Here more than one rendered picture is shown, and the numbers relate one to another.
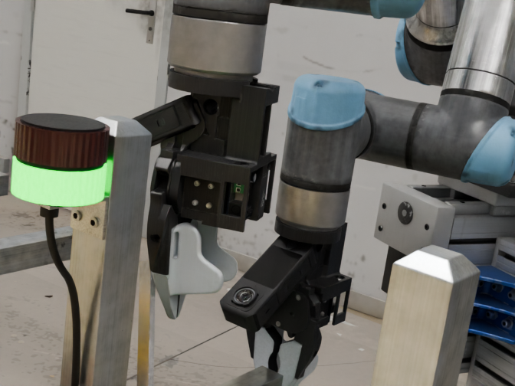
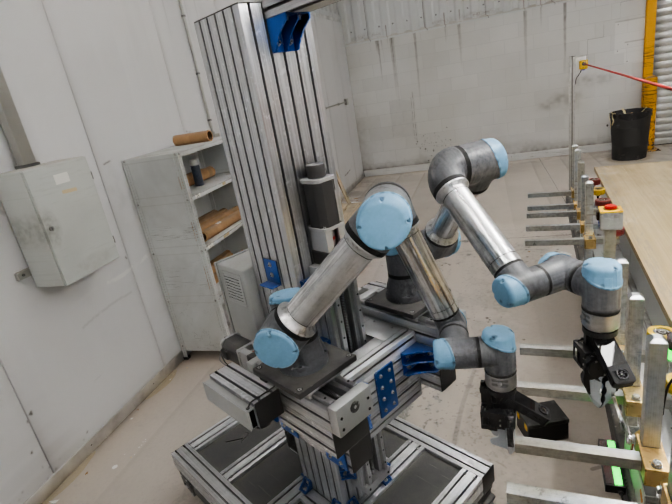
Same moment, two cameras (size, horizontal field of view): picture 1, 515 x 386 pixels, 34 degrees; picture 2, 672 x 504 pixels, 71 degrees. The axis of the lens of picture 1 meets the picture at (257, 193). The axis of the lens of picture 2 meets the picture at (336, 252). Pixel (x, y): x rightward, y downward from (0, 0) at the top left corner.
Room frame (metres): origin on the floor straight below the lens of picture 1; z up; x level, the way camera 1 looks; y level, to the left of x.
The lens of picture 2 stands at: (1.38, 0.82, 1.78)
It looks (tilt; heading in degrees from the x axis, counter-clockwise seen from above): 19 degrees down; 259
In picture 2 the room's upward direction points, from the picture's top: 10 degrees counter-clockwise
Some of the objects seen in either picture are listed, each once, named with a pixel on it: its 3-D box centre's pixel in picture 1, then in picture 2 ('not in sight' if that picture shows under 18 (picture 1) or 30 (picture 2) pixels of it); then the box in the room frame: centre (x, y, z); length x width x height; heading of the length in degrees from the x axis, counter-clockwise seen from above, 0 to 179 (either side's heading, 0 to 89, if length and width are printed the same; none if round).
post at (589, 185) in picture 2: not in sight; (588, 226); (-0.32, -1.11, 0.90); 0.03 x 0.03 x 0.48; 54
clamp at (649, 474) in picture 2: not in sight; (652, 457); (0.58, 0.12, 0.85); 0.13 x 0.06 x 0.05; 54
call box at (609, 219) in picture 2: not in sight; (610, 218); (0.12, -0.51, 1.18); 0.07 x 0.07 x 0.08; 54
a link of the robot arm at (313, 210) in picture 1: (309, 203); (500, 378); (0.86, -0.06, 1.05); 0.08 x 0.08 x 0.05
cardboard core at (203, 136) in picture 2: not in sight; (192, 138); (1.57, -2.96, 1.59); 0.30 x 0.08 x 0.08; 149
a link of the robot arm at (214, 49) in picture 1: (218, 48); (599, 318); (0.67, 0.05, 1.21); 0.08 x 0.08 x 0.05
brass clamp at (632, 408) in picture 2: not in sight; (632, 394); (0.43, -0.08, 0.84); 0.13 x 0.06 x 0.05; 54
